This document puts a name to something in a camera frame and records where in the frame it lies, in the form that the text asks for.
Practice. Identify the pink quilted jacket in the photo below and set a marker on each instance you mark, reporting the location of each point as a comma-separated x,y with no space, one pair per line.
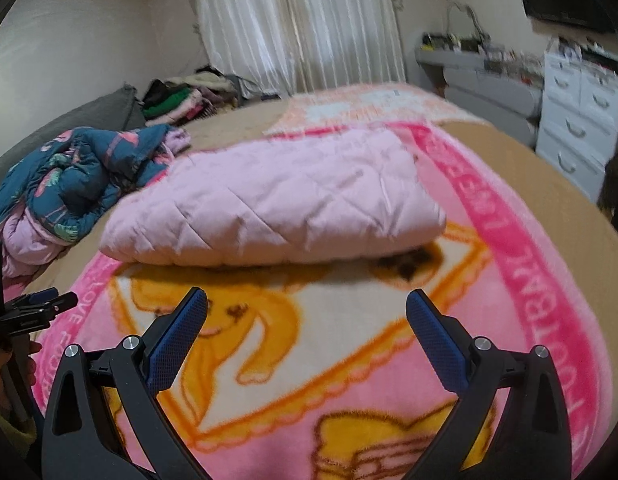
289,195

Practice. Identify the pile of folded clothes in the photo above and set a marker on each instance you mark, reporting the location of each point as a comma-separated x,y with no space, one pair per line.
184,97

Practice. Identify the white drawer chest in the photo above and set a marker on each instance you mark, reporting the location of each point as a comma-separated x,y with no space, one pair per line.
574,125

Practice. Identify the grey shelf unit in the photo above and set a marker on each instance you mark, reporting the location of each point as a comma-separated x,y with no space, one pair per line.
484,90

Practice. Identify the teal flamingo quilted jacket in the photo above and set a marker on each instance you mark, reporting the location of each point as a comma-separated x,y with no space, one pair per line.
69,175

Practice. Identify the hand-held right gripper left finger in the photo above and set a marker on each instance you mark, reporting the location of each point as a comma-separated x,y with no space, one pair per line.
176,342

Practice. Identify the pink printed blanket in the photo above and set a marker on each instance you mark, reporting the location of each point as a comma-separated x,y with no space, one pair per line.
539,280

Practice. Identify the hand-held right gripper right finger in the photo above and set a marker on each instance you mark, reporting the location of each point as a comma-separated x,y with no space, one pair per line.
436,345

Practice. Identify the peach printed blanket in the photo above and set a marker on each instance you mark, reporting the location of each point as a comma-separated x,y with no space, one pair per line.
339,105

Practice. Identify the clutter of small shelf things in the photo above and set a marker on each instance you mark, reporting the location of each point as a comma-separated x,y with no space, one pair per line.
489,55

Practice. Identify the person's left hand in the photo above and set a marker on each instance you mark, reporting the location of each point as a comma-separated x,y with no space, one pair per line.
34,355

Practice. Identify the beige bed cover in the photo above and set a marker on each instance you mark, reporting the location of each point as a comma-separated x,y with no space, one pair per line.
549,185

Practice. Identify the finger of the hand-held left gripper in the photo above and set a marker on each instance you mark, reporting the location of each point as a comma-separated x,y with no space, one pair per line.
41,296
49,307

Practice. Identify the white curtain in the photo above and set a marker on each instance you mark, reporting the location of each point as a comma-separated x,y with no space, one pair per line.
299,20

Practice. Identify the grey padded headboard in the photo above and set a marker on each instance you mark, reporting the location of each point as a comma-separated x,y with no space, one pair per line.
89,115

